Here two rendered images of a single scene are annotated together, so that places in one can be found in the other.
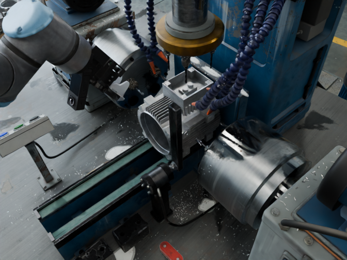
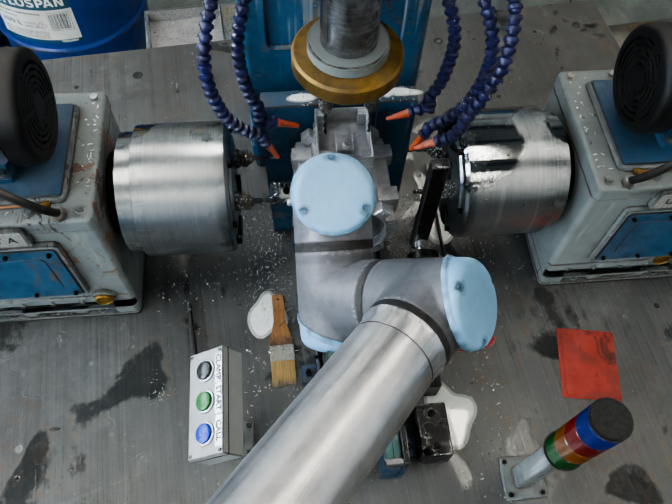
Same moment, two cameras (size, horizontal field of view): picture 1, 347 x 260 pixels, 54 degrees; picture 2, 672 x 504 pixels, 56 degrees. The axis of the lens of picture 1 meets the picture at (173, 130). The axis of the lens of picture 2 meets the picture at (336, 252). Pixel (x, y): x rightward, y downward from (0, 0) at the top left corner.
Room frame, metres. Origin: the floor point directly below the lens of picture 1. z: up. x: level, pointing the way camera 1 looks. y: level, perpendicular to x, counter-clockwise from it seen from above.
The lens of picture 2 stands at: (0.41, 0.62, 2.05)
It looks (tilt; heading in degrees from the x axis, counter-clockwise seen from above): 60 degrees down; 299
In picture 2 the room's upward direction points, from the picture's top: 4 degrees clockwise
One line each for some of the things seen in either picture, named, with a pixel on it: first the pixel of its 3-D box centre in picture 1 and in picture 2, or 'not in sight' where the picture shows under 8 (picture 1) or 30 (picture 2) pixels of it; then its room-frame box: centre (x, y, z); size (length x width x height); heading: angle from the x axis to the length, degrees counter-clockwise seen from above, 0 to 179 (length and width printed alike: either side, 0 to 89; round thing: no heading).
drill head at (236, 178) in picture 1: (260, 177); (508, 171); (0.50, -0.23, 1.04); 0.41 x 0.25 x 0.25; 37
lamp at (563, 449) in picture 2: not in sight; (579, 440); (0.20, 0.22, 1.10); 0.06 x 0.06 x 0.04
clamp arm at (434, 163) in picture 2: (175, 140); (428, 208); (0.58, 0.00, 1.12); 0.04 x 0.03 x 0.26; 127
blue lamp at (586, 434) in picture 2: not in sight; (602, 424); (0.20, 0.22, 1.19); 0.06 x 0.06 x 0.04
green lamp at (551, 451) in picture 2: not in sight; (568, 447); (0.20, 0.22, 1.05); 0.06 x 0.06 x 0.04
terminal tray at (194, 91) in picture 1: (188, 91); (342, 144); (0.78, -0.05, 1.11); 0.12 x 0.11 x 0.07; 127
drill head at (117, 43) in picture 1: (119, 61); (158, 190); (1.05, 0.19, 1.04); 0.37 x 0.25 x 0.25; 37
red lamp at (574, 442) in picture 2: not in sight; (590, 432); (0.20, 0.22, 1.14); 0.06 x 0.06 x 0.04
